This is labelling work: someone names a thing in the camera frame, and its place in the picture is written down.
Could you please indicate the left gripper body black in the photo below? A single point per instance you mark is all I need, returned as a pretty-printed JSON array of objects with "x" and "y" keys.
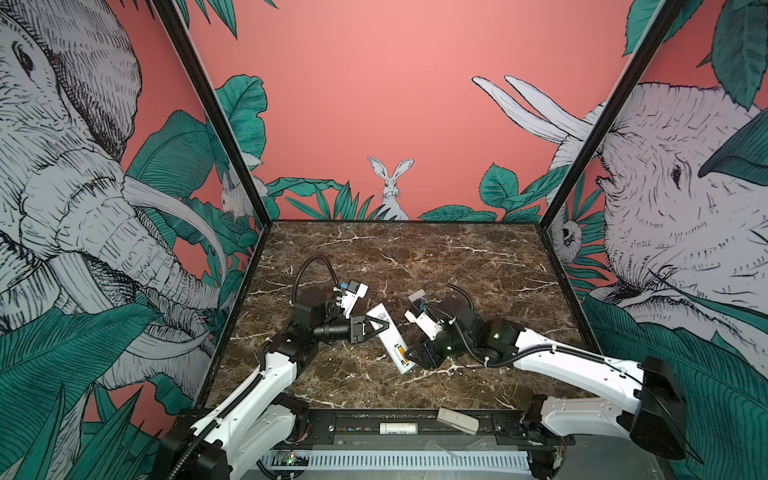
[{"x": 337, "y": 330}]

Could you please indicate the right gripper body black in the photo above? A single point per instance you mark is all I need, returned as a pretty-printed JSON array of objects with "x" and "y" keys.
[{"x": 442, "y": 347}]

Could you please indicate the white remote control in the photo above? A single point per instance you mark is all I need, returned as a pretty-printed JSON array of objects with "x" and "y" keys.
[{"x": 391, "y": 338}]

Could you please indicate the orange battery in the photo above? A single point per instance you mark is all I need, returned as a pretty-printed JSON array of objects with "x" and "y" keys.
[{"x": 402, "y": 353}]

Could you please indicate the white battery cover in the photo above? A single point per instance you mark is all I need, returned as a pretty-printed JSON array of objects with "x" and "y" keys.
[{"x": 420, "y": 294}]

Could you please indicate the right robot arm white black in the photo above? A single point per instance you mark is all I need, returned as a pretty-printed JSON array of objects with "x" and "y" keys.
[{"x": 639, "y": 401}]

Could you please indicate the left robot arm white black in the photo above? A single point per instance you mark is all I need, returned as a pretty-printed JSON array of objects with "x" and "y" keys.
[{"x": 233, "y": 437}]

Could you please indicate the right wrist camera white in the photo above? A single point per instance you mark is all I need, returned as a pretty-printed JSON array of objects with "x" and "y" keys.
[{"x": 429, "y": 327}]

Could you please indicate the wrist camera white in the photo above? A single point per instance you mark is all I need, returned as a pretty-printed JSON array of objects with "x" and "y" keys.
[
  {"x": 347, "y": 295},
  {"x": 429, "y": 327}
]

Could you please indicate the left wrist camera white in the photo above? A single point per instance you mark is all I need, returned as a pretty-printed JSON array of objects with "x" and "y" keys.
[{"x": 347, "y": 295}]

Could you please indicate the black front mounting rail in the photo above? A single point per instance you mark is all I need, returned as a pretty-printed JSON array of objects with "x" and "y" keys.
[{"x": 325, "y": 426}]

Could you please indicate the grey box on rail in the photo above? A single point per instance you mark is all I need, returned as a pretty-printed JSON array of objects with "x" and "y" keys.
[{"x": 462, "y": 422}]

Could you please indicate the white cylinder on rail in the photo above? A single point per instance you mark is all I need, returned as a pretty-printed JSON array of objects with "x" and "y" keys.
[{"x": 398, "y": 428}]

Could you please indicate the white slotted cable duct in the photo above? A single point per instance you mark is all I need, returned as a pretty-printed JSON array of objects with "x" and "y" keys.
[{"x": 514, "y": 462}]

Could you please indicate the black left frame post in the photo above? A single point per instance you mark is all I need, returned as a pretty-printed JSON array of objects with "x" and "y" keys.
[{"x": 176, "y": 30}]

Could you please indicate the black frame post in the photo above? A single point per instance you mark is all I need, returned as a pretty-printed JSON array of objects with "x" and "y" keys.
[
  {"x": 176, "y": 30},
  {"x": 652, "y": 38}
]

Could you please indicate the black right frame post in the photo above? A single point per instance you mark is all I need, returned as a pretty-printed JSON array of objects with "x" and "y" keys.
[{"x": 652, "y": 38}]

